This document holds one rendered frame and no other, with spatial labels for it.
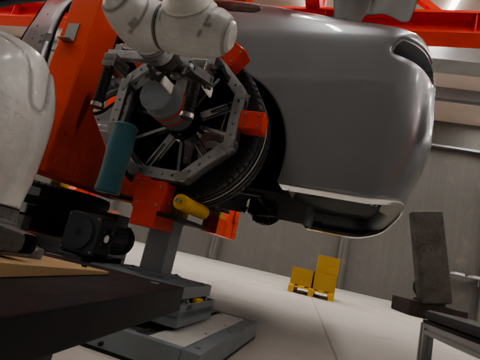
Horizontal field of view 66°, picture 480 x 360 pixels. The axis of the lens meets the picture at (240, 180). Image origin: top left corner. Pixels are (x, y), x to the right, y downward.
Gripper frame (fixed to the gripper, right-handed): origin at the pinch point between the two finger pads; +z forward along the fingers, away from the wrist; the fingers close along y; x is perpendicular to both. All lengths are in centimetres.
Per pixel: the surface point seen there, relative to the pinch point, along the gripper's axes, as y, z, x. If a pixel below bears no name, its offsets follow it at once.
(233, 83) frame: 4.3, 23.2, 15.0
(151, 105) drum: -17.3, 8.7, -3.0
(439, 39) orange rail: 115, 278, 214
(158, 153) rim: -24.2, 33.6, -13.6
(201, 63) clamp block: 0.7, 1.2, 10.1
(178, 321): 4, 26, -72
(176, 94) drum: -10.8, 11.3, 3.0
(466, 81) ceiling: 325, 1030, 598
